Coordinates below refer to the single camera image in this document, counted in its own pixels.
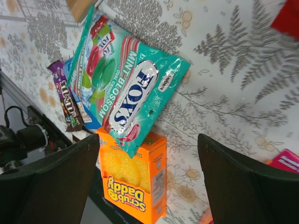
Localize purple M&M's candy bag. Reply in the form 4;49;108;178
47;60;84;132

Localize green Fox's mint candy bag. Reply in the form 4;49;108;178
67;7;190;157

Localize white wire wooden shelf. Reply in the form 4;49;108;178
17;0;101;27

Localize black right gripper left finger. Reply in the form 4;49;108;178
0;134;100;224

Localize red fruit candy bag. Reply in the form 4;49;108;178
271;0;299;41

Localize pink Scrub Daddy box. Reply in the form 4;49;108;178
265;149;299;174

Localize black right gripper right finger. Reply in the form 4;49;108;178
198;134;299;224

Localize orange Scrub Daddy box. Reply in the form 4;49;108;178
96;127;166;224

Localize blue candy bar wrapper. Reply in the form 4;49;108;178
63;57;101;130

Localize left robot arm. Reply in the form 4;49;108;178
0;122;100;224

